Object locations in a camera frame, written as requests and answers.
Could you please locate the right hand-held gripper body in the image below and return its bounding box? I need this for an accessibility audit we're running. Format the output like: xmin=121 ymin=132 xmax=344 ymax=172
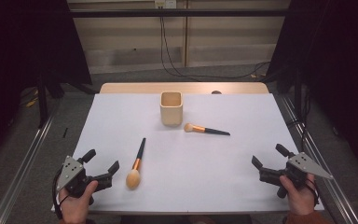
xmin=258 ymin=151 xmax=335 ymax=200

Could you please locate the person's right hand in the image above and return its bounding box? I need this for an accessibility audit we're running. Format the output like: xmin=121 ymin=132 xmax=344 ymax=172
xmin=279 ymin=173 xmax=320 ymax=217

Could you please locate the white table board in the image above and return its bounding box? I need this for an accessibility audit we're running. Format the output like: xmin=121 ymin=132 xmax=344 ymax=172
xmin=50 ymin=92 xmax=325 ymax=216

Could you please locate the large round-head makeup brush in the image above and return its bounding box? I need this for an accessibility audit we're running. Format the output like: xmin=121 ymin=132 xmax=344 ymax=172
xmin=125 ymin=137 xmax=147 ymax=190

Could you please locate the black wall cable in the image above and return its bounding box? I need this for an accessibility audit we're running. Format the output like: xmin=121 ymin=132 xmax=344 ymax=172
xmin=158 ymin=7 xmax=271 ymax=80

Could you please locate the right hand-held gripper cable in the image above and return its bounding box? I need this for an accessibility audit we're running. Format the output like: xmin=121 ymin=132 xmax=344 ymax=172
xmin=304 ymin=178 xmax=321 ymax=208

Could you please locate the dark curtain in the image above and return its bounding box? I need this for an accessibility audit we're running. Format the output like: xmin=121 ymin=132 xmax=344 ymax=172
xmin=0 ymin=0 xmax=93 ymax=164
xmin=265 ymin=0 xmax=358 ymax=178

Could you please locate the black horizontal frame bar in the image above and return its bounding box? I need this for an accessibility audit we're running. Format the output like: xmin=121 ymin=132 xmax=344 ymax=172
xmin=69 ymin=8 xmax=290 ymax=19

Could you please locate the aluminium floor rail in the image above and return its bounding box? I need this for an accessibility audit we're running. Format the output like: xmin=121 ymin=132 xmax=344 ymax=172
xmin=0 ymin=102 xmax=61 ymax=224
xmin=274 ymin=94 xmax=358 ymax=224

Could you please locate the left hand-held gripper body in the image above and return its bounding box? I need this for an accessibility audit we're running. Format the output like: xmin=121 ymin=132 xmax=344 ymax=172
xmin=55 ymin=155 xmax=113 ymax=204

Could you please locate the small makeup brush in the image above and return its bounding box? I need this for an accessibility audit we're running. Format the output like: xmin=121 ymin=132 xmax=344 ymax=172
xmin=183 ymin=122 xmax=231 ymax=136

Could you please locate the black metal stand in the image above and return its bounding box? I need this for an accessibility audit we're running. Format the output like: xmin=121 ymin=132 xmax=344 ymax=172
xmin=36 ymin=71 xmax=49 ymax=129
xmin=293 ymin=68 xmax=304 ymax=123

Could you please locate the hand-held gripper cable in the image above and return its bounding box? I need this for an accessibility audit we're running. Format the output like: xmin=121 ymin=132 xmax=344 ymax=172
xmin=304 ymin=178 xmax=321 ymax=208
xmin=51 ymin=167 xmax=65 ymax=220

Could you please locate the white wall socket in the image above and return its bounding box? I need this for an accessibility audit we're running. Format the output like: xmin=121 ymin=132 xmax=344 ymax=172
xmin=154 ymin=0 xmax=177 ymax=9

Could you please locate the black floor cable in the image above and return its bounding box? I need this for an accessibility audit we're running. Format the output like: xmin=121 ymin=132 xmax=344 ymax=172
xmin=287 ymin=90 xmax=312 ymax=157

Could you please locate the beige square brush holder cup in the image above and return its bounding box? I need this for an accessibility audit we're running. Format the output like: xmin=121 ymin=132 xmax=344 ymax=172
xmin=159 ymin=91 xmax=184 ymax=127

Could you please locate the left hand-held gripper cable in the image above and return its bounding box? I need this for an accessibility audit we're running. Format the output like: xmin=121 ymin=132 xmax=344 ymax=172
xmin=51 ymin=167 xmax=65 ymax=220

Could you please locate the yellow floor tape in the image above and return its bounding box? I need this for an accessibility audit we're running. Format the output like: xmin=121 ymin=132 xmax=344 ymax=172
xmin=24 ymin=90 xmax=40 ymax=108

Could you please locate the person's left hand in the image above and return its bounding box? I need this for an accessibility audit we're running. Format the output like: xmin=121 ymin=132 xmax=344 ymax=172
xmin=59 ymin=180 xmax=99 ymax=224

